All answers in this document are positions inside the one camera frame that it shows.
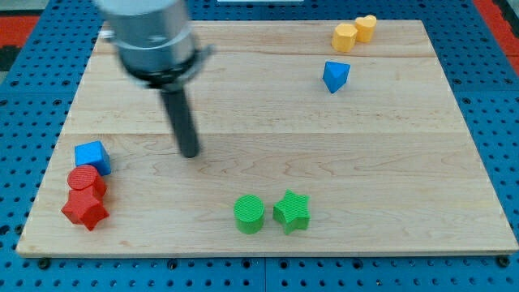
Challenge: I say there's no wooden board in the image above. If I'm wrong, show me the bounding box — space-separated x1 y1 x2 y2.
16 20 518 259

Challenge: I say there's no red star block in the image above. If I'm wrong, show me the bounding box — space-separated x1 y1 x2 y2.
61 187 109 231

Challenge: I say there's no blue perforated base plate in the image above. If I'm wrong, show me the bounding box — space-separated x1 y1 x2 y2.
1 1 518 291

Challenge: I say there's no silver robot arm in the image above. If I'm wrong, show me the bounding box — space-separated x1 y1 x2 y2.
94 0 214 88

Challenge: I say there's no yellow hexagon block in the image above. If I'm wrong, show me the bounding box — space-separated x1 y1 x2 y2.
332 23 358 53

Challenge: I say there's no blue triangle block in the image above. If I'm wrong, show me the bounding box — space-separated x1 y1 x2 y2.
322 61 351 93

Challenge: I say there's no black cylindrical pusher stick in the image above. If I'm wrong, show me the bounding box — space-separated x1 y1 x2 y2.
161 88 200 158

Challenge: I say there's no blue cube block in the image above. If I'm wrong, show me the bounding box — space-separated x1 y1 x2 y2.
75 140 111 176

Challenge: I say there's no red circle block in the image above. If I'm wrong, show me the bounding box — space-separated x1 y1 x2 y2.
67 165 107 198

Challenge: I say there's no yellow heart block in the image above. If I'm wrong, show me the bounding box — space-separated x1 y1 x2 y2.
354 15 377 43

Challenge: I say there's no green star block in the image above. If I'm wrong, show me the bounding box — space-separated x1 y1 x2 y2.
272 189 311 235

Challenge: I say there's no green circle block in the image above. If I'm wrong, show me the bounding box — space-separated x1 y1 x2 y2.
234 195 264 234

